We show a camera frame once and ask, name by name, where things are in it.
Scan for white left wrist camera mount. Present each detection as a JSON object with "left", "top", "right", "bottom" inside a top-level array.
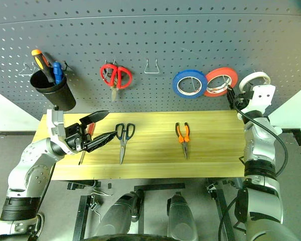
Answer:
[{"left": 46, "top": 108, "right": 66, "bottom": 145}]

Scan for blue black handled scissors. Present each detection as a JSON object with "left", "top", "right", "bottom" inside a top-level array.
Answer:
[{"left": 114, "top": 123, "right": 136, "bottom": 165}]

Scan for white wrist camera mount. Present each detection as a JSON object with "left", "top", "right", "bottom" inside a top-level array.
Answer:
[
  {"left": 46, "top": 108, "right": 66, "bottom": 145},
  {"left": 249, "top": 84, "right": 276, "bottom": 113}
]

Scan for orange handled pliers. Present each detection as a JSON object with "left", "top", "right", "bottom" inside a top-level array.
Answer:
[{"left": 175, "top": 122, "right": 191, "bottom": 160}]

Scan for orange black handled screwdriver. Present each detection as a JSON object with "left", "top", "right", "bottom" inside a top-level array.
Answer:
[{"left": 31, "top": 49, "right": 56, "bottom": 85}]

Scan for black rounded rim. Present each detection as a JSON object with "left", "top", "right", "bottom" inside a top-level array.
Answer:
[{"left": 80, "top": 232, "right": 171, "bottom": 241}]

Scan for red handled scissors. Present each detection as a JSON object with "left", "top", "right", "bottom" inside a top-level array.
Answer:
[{"left": 100, "top": 63, "right": 133, "bottom": 102}]

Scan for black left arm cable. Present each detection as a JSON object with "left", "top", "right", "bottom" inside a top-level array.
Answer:
[{"left": 35, "top": 162, "right": 57, "bottom": 221}]

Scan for red handled screwdriver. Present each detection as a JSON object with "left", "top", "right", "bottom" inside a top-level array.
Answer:
[{"left": 79, "top": 122, "right": 95, "bottom": 166}]

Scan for blue tape roll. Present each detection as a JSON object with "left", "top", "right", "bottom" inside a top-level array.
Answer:
[{"left": 172, "top": 69, "right": 208, "bottom": 98}]

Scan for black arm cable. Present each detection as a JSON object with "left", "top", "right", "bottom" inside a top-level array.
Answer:
[
  {"left": 35, "top": 162, "right": 57, "bottom": 221},
  {"left": 234, "top": 101, "right": 289, "bottom": 178}
]

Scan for dark grey rounded shell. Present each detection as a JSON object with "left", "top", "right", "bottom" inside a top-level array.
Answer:
[
  {"left": 167, "top": 192, "right": 199, "bottom": 241},
  {"left": 95, "top": 190, "right": 144, "bottom": 241}
]

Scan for thin black cable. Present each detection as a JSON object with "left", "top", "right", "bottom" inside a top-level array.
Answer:
[{"left": 217, "top": 193, "right": 244, "bottom": 241}]

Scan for white wire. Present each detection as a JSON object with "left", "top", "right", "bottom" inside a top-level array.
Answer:
[{"left": 90, "top": 189, "right": 113, "bottom": 221}]

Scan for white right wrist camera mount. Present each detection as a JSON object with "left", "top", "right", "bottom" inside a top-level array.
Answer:
[{"left": 249, "top": 84, "right": 276, "bottom": 113}]

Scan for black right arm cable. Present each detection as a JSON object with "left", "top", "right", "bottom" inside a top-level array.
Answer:
[{"left": 234, "top": 101, "right": 289, "bottom": 178}]

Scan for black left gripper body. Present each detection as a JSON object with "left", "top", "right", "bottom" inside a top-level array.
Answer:
[{"left": 64, "top": 122, "right": 91, "bottom": 154}]

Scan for red tape roll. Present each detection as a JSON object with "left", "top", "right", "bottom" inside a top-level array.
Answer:
[{"left": 203, "top": 67, "right": 239, "bottom": 98}]

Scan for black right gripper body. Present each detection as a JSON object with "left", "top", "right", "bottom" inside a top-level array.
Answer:
[{"left": 233, "top": 90, "right": 254, "bottom": 109}]

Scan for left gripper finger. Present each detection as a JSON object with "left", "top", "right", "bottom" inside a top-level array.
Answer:
[
  {"left": 79, "top": 110, "right": 110, "bottom": 126},
  {"left": 84, "top": 131, "right": 118, "bottom": 153}
]

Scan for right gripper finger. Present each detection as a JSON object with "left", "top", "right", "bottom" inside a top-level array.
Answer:
[{"left": 226, "top": 84, "right": 238, "bottom": 110}]

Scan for grey metal pegboard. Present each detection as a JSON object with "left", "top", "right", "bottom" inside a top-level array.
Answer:
[{"left": 0, "top": 0, "right": 301, "bottom": 121}]

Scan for black cup holder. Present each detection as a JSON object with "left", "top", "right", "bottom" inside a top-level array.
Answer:
[{"left": 30, "top": 70, "right": 77, "bottom": 111}]

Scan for black metal table frame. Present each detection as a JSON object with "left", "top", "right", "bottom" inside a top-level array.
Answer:
[{"left": 66, "top": 177, "right": 241, "bottom": 241}]

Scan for blue handled tool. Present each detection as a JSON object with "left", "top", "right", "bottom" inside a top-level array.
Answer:
[{"left": 52, "top": 61, "right": 64, "bottom": 85}]

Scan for white tape roll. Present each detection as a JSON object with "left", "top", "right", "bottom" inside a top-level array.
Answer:
[{"left": 238, "top": 71, "right": 271, "bottom": 95}]

